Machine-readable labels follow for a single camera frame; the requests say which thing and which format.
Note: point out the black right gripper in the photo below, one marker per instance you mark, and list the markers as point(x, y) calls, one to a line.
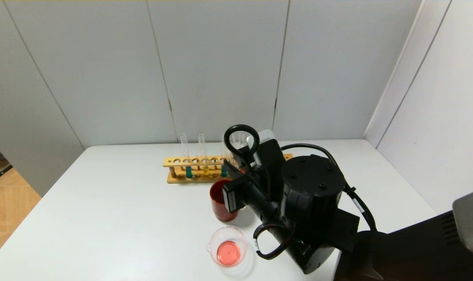
point(231, 199)

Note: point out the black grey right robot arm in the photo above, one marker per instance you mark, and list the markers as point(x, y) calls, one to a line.
point(312, 187)

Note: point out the test tube with teal liquid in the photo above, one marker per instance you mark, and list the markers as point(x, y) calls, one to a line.
point(223, 171)
point(188, 172)

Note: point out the test tube with yellow liquid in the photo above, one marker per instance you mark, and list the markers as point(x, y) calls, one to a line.
point(205, 170)

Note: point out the test tube with red liquid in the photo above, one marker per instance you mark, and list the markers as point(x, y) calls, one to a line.
point(242, 142)

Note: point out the wooden test tube rack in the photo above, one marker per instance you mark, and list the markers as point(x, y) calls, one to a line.
point(181, 160)

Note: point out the dark red plastic cup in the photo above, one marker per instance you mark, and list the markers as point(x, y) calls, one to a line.
point(218, 210)

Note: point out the clear plastic spouted bowl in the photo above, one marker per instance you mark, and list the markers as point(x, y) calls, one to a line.
point(226, 249)

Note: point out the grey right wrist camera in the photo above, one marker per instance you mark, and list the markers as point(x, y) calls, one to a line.
point(265, 136)

